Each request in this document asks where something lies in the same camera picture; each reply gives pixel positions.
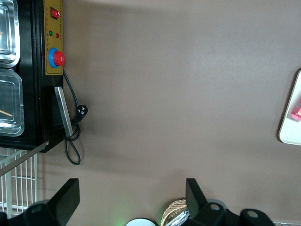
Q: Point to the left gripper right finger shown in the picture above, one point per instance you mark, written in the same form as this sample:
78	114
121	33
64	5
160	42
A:
200	209

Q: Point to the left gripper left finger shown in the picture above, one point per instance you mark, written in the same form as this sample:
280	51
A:
63	202

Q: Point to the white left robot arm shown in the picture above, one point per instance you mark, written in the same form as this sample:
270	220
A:
140	222

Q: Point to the beige rectangular serving tray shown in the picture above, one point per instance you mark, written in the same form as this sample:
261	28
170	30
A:
290	131

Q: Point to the aluminium foil container stack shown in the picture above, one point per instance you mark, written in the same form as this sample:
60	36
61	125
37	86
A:
179	219

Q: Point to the light wicker basket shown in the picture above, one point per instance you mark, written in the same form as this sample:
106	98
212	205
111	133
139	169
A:
172	208

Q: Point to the thin wooden stick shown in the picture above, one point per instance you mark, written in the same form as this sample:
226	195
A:
7	113

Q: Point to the black machine yellow control panel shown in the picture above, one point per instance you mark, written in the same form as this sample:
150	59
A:
33	99

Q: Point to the stainless steel pan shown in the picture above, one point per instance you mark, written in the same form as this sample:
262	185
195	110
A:
8	35
11	99

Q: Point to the pink snack packet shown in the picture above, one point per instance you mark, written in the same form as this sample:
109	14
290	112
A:
296	114

